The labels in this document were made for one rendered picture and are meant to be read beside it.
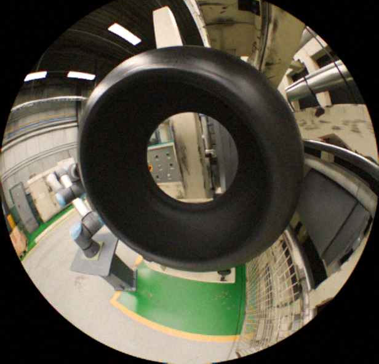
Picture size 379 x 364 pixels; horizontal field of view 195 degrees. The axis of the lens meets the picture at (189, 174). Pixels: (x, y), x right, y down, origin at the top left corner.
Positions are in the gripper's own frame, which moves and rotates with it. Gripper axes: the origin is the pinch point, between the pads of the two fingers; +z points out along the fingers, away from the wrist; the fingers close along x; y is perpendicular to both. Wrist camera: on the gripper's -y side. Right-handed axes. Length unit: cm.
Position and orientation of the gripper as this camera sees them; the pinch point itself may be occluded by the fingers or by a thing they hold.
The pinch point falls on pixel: (96, 176)
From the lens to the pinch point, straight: 56.0
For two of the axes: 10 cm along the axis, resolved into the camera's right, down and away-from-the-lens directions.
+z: 9.7, 0.4, -2.5
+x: 2.5, -3.5, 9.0
